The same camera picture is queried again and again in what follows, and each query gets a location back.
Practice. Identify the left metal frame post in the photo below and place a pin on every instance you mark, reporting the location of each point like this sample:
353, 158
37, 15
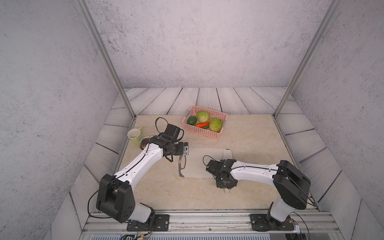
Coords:
86, 14

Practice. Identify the metal frame post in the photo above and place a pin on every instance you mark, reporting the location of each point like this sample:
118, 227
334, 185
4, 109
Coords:
319, 33
86, 14

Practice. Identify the right metal frame post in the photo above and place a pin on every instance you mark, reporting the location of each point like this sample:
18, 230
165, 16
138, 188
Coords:
319, 33

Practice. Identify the orange carrot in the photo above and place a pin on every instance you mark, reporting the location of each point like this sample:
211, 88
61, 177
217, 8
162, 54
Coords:
203, 125

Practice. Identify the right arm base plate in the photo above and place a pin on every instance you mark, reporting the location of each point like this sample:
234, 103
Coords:
265, 223

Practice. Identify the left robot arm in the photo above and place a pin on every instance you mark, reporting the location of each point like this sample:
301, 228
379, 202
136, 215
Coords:
115, 196

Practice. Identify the dark bowl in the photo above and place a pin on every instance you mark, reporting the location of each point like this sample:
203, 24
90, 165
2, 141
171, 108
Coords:
144, 141

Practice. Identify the aluminium mounting rail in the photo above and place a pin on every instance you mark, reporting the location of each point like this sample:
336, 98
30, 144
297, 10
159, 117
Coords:
218, 225

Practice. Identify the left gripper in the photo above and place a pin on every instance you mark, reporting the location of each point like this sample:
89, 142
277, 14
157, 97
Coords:
181, 151

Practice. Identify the right green cabbage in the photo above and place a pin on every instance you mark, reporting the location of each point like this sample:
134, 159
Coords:
215, 125

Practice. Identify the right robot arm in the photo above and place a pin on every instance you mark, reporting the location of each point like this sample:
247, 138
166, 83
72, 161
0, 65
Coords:
292, 185

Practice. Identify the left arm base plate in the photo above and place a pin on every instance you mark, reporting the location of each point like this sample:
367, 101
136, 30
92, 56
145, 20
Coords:
155, 223

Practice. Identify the white cutting board grey rim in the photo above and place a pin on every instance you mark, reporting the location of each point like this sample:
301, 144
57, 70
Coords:
193, 165

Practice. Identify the green avocado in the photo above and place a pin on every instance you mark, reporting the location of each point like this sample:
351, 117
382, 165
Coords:
192, 120

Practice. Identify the light green mug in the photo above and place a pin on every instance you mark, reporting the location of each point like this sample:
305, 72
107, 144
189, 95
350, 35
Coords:
135, 135

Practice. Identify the left green cabbage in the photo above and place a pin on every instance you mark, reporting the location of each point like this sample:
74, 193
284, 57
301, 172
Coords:
203, 116

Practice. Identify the green cabbage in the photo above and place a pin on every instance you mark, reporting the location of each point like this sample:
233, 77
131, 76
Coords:
203, 116
215, 125

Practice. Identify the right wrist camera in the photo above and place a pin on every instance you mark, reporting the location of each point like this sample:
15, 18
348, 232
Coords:
214, 167

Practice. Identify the pink plastic basket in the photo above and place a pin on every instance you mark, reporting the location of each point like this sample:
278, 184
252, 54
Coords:
206, 132

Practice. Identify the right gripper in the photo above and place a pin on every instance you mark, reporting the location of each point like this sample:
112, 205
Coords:
230, 185

